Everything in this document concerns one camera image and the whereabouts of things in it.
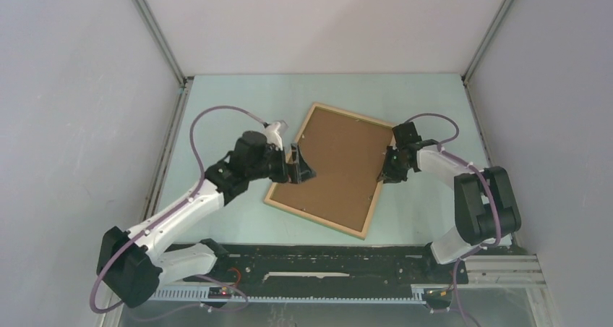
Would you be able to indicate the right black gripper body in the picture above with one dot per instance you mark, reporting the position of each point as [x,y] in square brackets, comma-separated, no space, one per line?
[394,166]

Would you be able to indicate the left aluminium corner post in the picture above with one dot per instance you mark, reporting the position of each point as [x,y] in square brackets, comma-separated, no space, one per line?
[148,17]

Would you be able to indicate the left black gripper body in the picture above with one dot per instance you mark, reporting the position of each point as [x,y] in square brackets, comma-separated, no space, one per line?
[272,166]

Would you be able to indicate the aluminium corner post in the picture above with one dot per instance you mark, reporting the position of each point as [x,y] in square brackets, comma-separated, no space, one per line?
[490,34]
[148,17]

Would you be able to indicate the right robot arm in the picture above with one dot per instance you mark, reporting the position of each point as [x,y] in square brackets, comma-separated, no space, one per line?
[485,208]

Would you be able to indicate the right aluminium corner post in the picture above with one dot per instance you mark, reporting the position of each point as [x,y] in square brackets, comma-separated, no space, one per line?
[490,34]

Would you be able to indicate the wooden picture frame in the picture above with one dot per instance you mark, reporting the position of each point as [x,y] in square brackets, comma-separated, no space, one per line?
[316,219]

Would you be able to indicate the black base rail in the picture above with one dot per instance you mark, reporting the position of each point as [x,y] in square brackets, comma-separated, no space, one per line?
[329,273]

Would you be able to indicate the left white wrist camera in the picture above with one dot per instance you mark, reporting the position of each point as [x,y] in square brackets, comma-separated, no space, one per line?
[274,132]

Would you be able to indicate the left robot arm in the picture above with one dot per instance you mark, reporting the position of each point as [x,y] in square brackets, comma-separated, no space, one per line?
[136,262]

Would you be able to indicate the brown backing board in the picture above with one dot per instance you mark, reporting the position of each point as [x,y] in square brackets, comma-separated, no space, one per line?
[333,169]

